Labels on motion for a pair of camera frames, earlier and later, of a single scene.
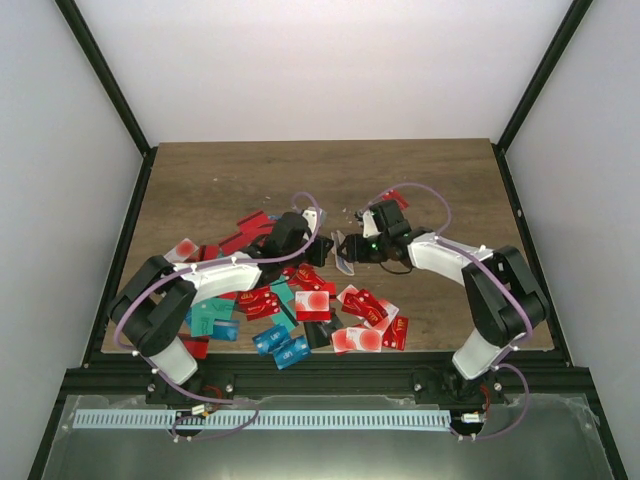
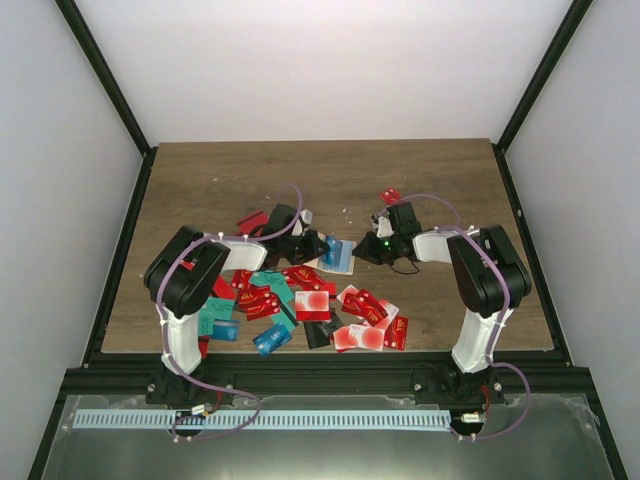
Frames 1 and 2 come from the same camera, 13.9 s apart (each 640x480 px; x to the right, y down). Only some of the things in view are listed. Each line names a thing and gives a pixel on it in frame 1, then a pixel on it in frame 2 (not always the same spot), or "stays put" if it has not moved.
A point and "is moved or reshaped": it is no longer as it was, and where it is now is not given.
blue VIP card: x=266 y=341 stays put
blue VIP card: x=291 y=352 is moved or reshaped
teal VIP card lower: x=204 y=313 stays put
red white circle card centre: x=312 y=305 stays put
